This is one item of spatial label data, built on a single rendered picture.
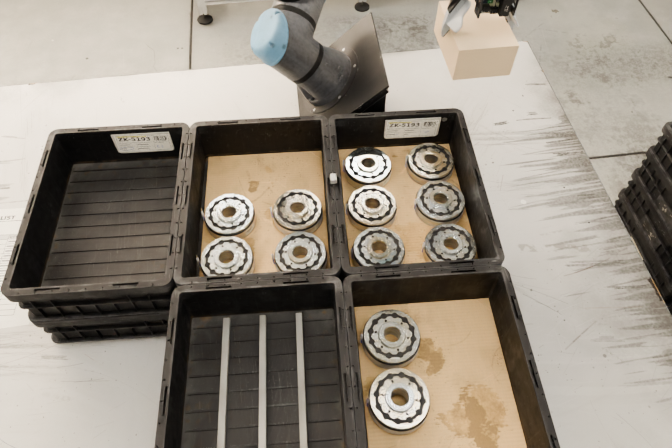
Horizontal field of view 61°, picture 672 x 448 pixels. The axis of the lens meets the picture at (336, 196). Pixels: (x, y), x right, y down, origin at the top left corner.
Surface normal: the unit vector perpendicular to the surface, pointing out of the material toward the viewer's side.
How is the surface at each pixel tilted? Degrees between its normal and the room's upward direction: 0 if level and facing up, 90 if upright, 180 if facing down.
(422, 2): 0
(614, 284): 0
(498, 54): 90
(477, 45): 0
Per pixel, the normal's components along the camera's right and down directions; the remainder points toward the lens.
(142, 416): 0.00, -0.60
